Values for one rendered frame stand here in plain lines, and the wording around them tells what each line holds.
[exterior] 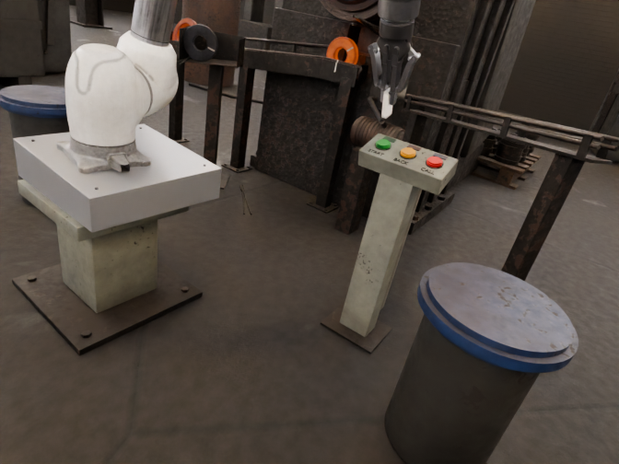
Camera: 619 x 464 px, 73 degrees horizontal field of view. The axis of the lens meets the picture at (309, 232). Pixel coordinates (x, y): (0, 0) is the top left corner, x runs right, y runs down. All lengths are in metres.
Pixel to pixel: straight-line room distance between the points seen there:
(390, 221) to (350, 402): 0.50
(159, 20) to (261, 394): 1.01
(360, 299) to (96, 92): 0.91
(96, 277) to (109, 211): 0.27
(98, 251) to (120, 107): 0.38
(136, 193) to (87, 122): 0.20
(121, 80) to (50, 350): 0.71
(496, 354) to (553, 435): 0.61
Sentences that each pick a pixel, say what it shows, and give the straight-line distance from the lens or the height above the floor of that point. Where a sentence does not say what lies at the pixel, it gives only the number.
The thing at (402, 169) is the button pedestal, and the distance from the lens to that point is 1.13.
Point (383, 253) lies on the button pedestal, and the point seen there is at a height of 0.32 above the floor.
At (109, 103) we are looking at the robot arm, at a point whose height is 0.61.
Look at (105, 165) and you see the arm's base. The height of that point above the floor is 0.46.
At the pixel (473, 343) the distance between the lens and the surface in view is 0.84.
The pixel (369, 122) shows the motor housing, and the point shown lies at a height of 0.52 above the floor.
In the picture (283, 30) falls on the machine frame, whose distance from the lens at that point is 2.37.
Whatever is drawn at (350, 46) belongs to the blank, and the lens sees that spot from 2.05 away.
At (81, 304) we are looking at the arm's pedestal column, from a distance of 1.41.
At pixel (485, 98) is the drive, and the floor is 0.62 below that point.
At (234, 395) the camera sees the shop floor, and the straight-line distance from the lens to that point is 1.16.
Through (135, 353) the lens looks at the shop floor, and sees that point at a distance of 1.26.
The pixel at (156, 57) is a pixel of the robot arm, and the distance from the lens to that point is 1.28.
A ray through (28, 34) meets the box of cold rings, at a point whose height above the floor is 0.40.
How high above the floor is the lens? 0.89
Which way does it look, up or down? 27 degrees down
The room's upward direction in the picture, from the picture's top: 12 degrees clockwise
